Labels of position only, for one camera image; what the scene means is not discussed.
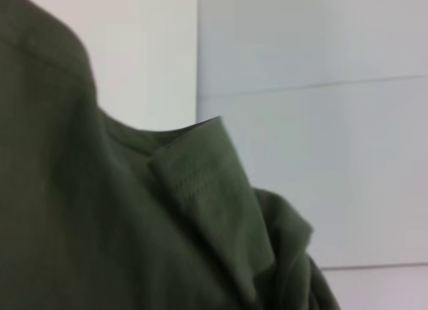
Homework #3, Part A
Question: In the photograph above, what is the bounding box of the dark green t-shirt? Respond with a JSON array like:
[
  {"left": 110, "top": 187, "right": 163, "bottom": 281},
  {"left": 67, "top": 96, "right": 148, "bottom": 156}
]
[{"left": 0, "top": 0, "right": 342, "bottom": 310}]

